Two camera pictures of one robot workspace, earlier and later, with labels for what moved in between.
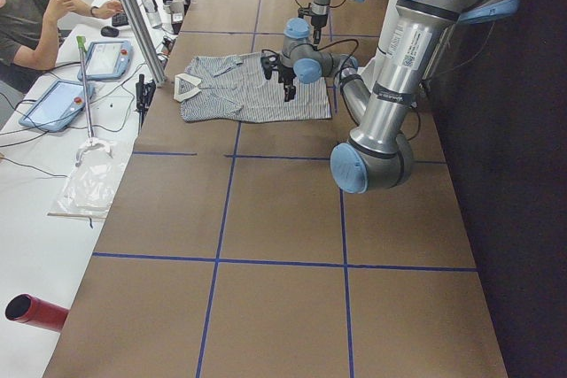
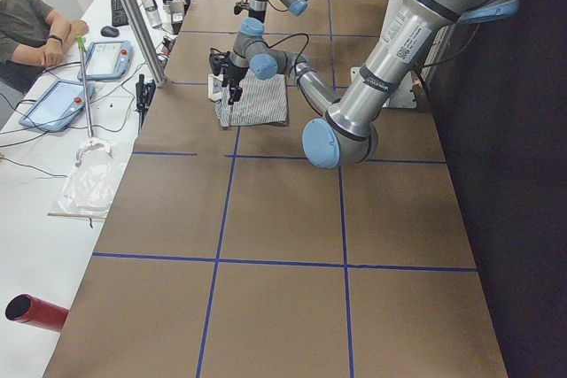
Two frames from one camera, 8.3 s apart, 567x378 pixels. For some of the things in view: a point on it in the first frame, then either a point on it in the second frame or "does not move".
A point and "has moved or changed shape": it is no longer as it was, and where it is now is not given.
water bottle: [150, 4] does not move
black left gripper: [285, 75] to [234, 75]
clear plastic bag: [90, 184] does not move
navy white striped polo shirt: [236, 88] has moved or changed shape
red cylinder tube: [25, 307] does not move
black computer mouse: [109, 31] does not move
